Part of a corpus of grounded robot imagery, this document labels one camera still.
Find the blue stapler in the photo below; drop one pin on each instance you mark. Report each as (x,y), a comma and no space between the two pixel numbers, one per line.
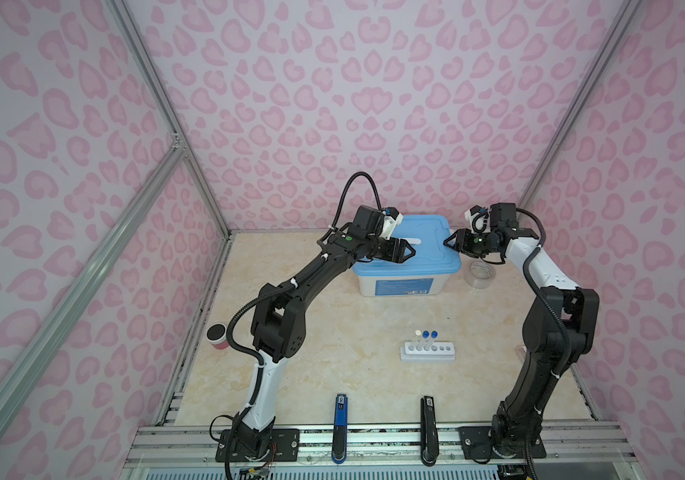
(339,431)

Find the cork stoppered test tube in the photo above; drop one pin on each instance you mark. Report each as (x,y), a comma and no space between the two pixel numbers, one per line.
(418,339)

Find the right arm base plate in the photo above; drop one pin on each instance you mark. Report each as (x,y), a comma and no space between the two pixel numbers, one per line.
(480,444)

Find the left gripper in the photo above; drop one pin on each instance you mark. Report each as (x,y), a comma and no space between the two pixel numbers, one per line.
(398,256)

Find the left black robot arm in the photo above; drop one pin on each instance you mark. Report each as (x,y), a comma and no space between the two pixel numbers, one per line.
(271,328)

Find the blue plastic bin lid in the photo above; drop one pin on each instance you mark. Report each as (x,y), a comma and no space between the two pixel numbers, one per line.
(426,234)

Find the small red labelled box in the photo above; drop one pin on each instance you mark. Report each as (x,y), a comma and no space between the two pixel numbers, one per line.
(520,351)

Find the white plastic storage bin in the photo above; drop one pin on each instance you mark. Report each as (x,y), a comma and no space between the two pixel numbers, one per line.
(370,286)

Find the white test tube rack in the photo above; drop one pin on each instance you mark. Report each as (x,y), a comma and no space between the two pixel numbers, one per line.
(437,352)

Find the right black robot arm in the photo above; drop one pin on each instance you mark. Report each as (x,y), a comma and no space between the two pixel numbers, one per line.
(558,329)

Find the pink jar black lid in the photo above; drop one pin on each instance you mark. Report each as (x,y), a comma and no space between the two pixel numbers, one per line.
(216,336)

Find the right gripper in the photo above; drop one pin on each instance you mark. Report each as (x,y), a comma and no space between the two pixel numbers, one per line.
(462,244)

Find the black stapler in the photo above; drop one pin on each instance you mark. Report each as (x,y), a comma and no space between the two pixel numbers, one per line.
(429,443)

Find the clear tape roll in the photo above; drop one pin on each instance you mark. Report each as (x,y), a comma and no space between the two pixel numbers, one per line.
(479,274)

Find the blue capped test tube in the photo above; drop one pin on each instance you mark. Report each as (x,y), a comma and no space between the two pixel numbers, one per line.
(425,339)
(433,337)

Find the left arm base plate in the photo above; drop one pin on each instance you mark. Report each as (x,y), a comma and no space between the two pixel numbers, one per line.
(276,444)

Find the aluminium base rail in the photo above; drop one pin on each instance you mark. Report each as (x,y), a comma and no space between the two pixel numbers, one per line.
(574,450)

